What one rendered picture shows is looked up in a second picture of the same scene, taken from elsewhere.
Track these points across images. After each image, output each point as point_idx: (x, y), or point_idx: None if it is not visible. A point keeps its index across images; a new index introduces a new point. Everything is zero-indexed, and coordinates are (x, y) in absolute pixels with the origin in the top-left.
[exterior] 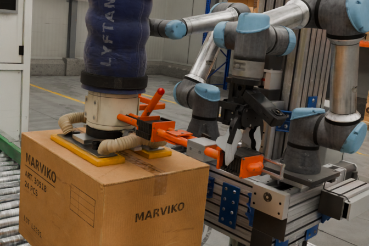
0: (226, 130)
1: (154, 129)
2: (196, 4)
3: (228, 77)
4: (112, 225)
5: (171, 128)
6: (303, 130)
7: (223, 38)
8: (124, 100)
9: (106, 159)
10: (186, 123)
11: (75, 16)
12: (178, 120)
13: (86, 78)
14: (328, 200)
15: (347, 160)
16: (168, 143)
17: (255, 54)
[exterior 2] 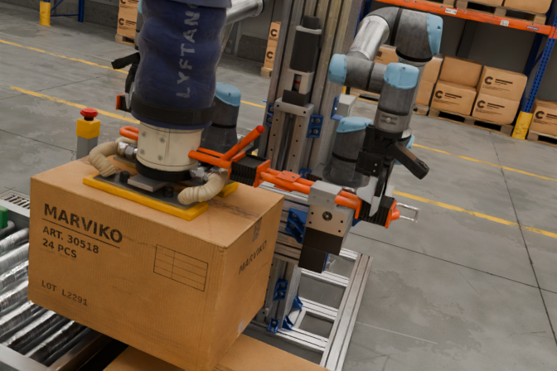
0: (112, 87)
1: (259, 174)
2: None
3: (368, 127)
4: (226, 286)
5: (269, 168)
6: (355, 143)
7: (345, 76)
8: (196, 134)
9: (195, 210)
10: (54, 79)
11: None
12: (40, 74)
13: (153, 112)
14: None
15: (263, 118)
16: (45, 112)
17: (407, 109)
